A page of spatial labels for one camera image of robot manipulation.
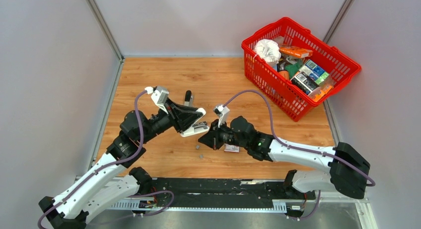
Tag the red plastic basket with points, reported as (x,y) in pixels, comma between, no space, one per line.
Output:
(288,97)

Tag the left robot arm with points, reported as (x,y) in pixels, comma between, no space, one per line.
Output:
(113,177)

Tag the red white staple box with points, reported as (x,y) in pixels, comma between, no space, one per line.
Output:
(231,148)

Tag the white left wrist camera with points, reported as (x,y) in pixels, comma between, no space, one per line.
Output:
(159,95)

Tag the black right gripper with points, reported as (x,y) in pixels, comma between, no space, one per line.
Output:
(212,138)

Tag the white stapler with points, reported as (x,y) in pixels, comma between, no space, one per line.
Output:
(197,127)

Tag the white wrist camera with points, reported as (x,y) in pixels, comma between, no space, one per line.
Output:
(222,112)
(159,95)

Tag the white crumpled bag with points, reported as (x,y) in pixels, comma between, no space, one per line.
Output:
(269,51)

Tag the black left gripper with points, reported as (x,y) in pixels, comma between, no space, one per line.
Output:
(182,117)

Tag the grey stapler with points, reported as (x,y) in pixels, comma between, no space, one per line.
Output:
(188,100)

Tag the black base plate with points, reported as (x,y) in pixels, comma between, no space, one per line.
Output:
(221,193)

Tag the black white box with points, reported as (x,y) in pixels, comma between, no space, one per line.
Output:
(305,83)

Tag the blue green box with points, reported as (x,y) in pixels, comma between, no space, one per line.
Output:
(314,71)

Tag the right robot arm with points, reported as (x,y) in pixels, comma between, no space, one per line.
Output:
(338,168)

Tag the orange box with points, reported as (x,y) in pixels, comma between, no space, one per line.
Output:
(295,51)

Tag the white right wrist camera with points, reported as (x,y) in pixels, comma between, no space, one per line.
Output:
(222,112)

